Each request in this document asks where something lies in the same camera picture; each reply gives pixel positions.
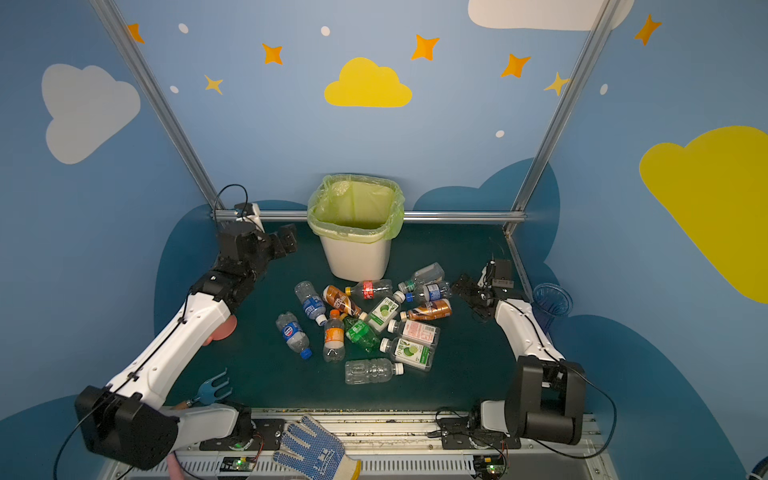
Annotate brown tea bottle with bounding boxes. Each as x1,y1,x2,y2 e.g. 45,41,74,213
400,299,453,321

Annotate brown coffee bottle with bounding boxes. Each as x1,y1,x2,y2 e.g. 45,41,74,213
323,285,367,320

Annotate clear bottle blue cap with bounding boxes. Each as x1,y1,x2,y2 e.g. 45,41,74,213
276,312,312,360

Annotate clear bottle orange label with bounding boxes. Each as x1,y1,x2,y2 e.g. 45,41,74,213
323,309,346,363

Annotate clear bottle white cap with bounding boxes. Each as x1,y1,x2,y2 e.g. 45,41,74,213
345,358,404,385

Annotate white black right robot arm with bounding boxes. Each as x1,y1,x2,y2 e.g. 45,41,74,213
451,274,586,445

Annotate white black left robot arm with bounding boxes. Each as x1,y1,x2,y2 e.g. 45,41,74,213
74,220,298,470

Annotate white trash bin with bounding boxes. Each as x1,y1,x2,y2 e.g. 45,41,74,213
320,237,391,282

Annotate green bin liner bag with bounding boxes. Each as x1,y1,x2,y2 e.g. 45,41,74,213
307,174,405,244

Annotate clear bottle green cap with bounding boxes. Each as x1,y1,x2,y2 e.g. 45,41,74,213
398,262,445,293

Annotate clear bottle pink label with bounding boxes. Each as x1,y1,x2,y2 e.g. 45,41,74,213
387,320,440,347

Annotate clear bottle green lime label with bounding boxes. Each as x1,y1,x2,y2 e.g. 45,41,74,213
379,337,434,372

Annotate clear bottle red label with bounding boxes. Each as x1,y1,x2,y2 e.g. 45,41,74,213
345,279,393,301

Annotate pink watering can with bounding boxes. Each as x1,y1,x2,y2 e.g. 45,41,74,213
203,315,238,346

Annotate green plastic bottle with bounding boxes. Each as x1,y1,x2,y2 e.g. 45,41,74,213
341,314,380,353

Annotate blue toy garden rake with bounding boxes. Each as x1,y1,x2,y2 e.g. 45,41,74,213
173,369,233,410

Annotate blue dotted work glove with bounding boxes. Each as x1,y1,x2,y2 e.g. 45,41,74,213
273,415,362,480

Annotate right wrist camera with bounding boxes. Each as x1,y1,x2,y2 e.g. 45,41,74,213
478,259,514,289

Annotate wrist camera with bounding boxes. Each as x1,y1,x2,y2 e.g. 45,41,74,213
478,259,514,289
233,202,264,232

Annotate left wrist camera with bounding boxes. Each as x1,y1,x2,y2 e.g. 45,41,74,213
233,202,264,232

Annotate aluminium frame rail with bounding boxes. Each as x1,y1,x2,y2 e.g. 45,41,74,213
211,209,527,226

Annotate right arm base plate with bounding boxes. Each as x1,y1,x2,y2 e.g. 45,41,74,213
437,417,521,451

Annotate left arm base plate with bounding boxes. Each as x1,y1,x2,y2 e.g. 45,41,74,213
199,416,285,451

